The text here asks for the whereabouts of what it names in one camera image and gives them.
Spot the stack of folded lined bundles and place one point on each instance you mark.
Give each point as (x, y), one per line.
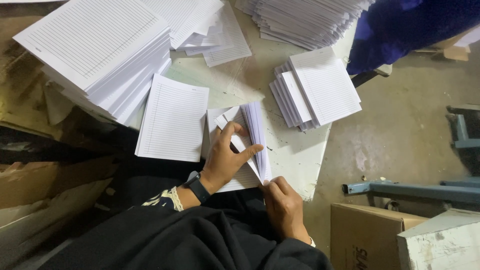
(315, 90)

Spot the person's right hand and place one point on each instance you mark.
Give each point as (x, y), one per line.
(285, 210)

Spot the black smartwatch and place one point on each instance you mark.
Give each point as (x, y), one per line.
(197, 186)

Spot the loose heap of lined sheets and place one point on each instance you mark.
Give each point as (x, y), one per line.
(208, 28)

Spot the person's left hand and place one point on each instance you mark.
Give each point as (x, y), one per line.
(221, 161)

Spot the tall stack of lined sheets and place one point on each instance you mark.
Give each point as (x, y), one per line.
(101, 56)

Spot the blue cloth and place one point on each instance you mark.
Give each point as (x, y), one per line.
(408, 30)

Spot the fanned heap of lined sheets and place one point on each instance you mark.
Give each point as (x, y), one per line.
(303, 20)

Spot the person's black clothing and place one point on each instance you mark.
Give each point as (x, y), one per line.
(180, 232)

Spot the brown cardboard scraps heap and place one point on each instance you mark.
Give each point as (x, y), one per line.
(37, 150)

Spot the white metal block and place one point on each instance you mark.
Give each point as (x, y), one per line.
(442, 243)

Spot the brown cardboard box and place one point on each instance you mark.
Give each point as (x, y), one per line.
(365, 240)

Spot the small lined paper pad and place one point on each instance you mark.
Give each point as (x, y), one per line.
(173, 119)

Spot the blue metal machine frame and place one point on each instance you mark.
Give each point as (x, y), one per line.
(416, 189)

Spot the lined paper bundle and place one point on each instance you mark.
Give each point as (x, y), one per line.
(243, 150)

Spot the blue metal bracket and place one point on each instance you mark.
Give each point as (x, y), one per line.
(465, 127)

